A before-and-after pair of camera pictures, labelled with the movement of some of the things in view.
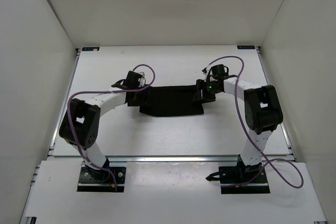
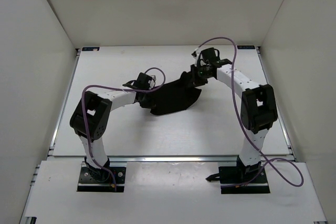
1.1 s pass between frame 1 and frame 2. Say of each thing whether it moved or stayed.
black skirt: moved
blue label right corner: stayed
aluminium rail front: stayed
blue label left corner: stayed
